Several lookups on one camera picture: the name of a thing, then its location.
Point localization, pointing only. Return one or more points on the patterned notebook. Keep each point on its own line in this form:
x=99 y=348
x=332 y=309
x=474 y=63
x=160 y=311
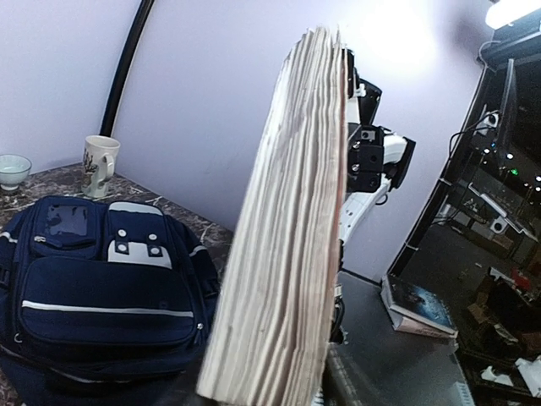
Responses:
x=270 y=336

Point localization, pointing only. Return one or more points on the navy blue student backpack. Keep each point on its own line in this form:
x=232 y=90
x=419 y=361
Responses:
x=101 y=304

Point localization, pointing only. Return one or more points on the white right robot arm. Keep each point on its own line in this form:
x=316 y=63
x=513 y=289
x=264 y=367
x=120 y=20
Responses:
x=377 y=158

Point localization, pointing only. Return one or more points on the cream coral pattern mug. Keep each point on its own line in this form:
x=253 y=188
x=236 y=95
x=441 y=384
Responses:
x=99 y=163

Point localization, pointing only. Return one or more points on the small celadon bowl at back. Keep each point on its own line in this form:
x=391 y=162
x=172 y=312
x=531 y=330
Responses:
x=14 y=171

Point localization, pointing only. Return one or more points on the bright ceiling light bar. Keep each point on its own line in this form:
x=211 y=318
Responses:
x=505 y=12

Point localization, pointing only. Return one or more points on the dark book outside enclosure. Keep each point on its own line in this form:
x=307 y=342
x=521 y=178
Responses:
x=416 y=310

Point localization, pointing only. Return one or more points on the black enclosure corner post right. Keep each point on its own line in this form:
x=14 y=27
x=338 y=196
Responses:
x=123 y=67

